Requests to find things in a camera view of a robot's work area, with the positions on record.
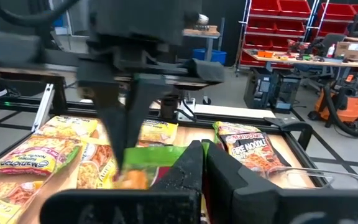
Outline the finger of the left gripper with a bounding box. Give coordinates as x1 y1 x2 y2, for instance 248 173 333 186
126 77 173 150
96 90 127 171

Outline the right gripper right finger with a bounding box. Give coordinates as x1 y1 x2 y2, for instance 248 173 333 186
202 139 358 224

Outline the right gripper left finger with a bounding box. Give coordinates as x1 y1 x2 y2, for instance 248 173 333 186
39 140 204 224

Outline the lime chili shrimp ramen pack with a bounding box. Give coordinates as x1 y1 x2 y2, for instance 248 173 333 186
212 120 262 147
0 134 83 177
116 145 210 224

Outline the black Maruchan fire noodle pack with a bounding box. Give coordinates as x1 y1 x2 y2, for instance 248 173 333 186
219 132 291 177

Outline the clear plastic bin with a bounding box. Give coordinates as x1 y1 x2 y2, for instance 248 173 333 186
265 166 358 191

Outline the silver metal cylinder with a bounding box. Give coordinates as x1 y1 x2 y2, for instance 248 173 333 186
196 13 210 26

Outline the blue plastic bin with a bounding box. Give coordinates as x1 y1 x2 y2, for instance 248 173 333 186
193 48 227 65

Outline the black equipment case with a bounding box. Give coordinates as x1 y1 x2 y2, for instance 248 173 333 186
272 73 303 113
243 67 273 110

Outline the orange shop vacuum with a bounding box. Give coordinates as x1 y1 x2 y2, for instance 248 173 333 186
308 73 358 138

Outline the red bin shelving rack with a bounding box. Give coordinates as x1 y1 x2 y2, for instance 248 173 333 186
237 0 358 68

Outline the wooden workbench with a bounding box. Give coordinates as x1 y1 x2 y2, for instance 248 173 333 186
242 48 358 94

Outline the red power drill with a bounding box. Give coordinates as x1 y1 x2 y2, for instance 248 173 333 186
286 39 311 60

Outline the cardboard box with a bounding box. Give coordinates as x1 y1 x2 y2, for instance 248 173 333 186
334 41 358 60

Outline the white bracket strip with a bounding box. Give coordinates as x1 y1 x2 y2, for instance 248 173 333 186
31 83 55 132

